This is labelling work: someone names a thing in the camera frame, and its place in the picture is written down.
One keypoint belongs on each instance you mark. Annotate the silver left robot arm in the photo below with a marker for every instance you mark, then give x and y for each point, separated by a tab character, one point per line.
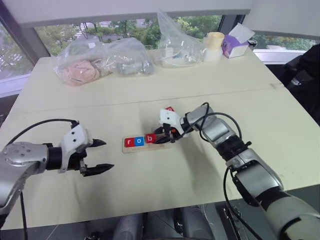
17	160

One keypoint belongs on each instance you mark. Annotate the black chair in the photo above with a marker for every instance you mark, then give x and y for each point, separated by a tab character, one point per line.
305	80

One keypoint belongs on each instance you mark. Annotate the wooden letter tray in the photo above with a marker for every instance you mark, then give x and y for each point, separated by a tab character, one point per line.
150	148

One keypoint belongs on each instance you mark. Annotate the cream plastic cup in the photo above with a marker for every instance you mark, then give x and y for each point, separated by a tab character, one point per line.
213	47

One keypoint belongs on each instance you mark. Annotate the plastic bag with grey items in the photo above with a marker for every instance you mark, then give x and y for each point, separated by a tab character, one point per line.
135	62

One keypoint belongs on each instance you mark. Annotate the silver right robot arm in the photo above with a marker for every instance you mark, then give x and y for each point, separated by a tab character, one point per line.
260	180

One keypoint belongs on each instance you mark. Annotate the blue letter o block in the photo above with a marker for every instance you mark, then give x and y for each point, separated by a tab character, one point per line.
138	141

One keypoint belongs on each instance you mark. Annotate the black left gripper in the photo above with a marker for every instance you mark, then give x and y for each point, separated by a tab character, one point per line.
75	161

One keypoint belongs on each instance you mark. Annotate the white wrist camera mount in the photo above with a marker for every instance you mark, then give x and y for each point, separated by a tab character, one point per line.
170	118
73	136

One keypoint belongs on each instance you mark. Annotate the purple tissue box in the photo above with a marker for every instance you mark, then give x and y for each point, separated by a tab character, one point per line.
236	43

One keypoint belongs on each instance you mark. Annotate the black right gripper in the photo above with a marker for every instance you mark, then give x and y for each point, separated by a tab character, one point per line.
172	135

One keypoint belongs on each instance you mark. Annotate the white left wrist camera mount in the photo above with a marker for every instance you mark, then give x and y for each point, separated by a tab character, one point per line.
73	136

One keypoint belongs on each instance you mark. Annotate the red letter r block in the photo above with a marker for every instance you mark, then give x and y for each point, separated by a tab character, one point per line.
128	142

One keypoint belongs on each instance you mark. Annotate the tall clear plastic bag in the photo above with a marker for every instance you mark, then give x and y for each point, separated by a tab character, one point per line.
175	42

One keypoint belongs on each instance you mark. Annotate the plastic bag with pink plush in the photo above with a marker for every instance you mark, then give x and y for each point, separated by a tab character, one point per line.
80	67

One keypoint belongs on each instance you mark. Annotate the red letter b block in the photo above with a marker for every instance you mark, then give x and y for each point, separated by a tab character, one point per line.
150	138

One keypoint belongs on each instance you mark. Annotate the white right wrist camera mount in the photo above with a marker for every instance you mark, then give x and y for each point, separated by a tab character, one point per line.
170	118

